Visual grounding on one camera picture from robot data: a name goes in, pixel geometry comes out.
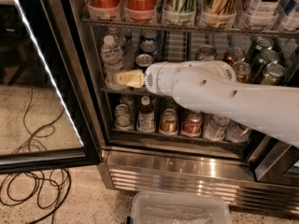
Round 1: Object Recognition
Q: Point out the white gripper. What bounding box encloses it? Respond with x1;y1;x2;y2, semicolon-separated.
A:
113;62;166;95

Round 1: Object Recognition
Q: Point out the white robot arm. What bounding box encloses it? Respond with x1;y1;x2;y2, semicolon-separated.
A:
112;61;299;147

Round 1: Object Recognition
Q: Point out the front blue pepsi can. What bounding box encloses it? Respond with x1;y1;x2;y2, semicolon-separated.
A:
135;54;154;71

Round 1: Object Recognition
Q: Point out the blue pepsi can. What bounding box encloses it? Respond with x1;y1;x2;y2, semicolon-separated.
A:
135;54;154;71
141;30;161;43
139;41;159;60

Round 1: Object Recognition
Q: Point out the front water bottle middle shelf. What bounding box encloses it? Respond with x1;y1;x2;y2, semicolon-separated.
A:
101;35;127;91

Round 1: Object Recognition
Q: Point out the water bottle shelf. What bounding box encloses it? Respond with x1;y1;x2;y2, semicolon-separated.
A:
203;114;230;141
107;27;127;54
101;35;127;91
225;121;252;144

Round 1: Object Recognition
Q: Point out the rear water bottle middle shelf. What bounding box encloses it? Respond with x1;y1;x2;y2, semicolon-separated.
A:
107;27;127;54

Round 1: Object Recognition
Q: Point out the silver can bottom shelf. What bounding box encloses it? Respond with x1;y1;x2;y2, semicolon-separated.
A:
114;104;133;131

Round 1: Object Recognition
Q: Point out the rear blue pepsi can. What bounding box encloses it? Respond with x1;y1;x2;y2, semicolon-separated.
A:
141;30;161;43

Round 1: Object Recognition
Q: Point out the gold can bottom shelf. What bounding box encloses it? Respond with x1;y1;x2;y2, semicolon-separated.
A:
160;108;178;135

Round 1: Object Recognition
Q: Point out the stainless steel fridge body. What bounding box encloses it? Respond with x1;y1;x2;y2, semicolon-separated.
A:
36;0;299;217

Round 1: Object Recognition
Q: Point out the red can bottom shelf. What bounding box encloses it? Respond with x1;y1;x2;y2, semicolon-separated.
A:
181;110;203;137

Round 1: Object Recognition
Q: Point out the rear silver can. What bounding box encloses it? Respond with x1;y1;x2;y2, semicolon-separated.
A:
195;45;217;61

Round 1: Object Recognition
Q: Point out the left water bottle bottom shelf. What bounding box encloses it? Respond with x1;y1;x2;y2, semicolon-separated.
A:
203;114;230;141

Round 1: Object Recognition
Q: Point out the open glass fridge door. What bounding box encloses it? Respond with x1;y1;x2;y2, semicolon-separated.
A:
0;0;100;174

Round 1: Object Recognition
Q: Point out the rear copper can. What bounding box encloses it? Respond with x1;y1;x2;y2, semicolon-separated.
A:
223;47;246;65

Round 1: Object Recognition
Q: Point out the copper can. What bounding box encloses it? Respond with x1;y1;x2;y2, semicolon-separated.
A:
232;62;251;83
223;47;246;65

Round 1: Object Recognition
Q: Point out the front copper can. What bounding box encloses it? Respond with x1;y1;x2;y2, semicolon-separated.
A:
232;62;251;83

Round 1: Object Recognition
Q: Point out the right water bottle bottom shelf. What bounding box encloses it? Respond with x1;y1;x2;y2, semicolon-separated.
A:
225;121;252;144

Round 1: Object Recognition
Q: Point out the rear green can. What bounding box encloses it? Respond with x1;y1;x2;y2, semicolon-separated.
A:
245;36;274;63

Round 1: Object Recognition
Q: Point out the middle green can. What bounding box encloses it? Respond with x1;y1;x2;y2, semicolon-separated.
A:
249;49;279;82

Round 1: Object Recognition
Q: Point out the front green can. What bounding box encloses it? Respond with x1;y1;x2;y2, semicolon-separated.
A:
257;63;285;85

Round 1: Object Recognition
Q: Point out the white blue tall can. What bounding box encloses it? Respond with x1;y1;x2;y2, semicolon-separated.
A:
242;0;289;19

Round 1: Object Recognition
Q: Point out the blue white can top right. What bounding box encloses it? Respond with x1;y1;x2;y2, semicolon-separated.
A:
277;0;299;32

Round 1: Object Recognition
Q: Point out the brown tea bottle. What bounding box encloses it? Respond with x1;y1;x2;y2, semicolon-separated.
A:
136;96;155;133

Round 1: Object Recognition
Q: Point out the clear plastic bin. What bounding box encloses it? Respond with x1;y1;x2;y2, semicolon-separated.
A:
128;192;232;224

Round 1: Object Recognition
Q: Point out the right fridge door frame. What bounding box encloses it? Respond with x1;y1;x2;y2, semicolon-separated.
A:
244;133;299;187

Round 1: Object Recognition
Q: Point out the black cable on floor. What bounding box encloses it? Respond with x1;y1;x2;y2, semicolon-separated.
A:
0;87;73;224

